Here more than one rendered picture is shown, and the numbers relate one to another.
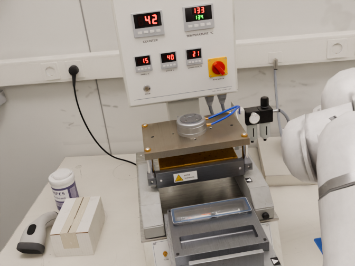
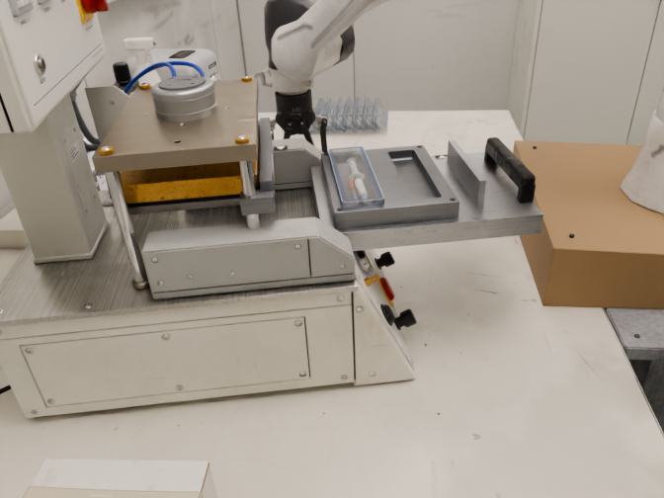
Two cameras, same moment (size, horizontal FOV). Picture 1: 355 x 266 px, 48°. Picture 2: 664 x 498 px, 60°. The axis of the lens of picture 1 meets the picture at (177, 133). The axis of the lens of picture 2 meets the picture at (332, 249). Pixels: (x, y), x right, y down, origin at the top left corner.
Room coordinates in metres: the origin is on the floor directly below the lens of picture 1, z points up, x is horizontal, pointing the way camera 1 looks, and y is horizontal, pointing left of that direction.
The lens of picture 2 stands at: (0.80, 0.69, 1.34)
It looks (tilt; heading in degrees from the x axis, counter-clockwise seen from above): 32 degrees down; 270
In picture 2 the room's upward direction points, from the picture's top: 3 degrees counter-clockwise
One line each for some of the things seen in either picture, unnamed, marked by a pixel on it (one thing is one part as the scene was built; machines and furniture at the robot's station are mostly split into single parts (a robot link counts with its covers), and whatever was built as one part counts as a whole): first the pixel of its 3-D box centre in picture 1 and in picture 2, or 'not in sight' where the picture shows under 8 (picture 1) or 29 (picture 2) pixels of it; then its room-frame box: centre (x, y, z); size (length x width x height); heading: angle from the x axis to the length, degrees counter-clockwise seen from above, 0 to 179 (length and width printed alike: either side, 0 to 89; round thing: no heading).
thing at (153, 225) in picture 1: (150, 197); (252, 256); (0.90, 0.09, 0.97); 0.25 x 0.05 x 0.07; 4
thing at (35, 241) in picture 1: (39, 227); not in sight; (1.05, 0.48, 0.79); 0.20 x 0.08 x 0.08; 172
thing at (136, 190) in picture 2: (196, 144); (194, 140); (0.98, -0.05, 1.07); 0.22 x 0.17 x 0.10; 94
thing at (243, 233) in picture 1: (214, 228); (383, 182); (0.72, -0.06, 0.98); 0.20 x 0.17 x 0.03; 94
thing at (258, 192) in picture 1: (251, 182); (258, 166); (0.91, -0.18, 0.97); 0.26 x 0.05 x 0.07; 4
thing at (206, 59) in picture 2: not in sight; (173, 83); (1.24, -1.03, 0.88); 0.25 x 0.20 x 0.17; 166
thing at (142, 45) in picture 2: not in sight; (148, 85); (1.26, -0.87, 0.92); 0.09 x 0.08 x 0.25; 175
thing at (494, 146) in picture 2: not in sight; (508, 167); (0.53, -0.07, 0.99); 0.15 x 0.02 x 0.04; 94
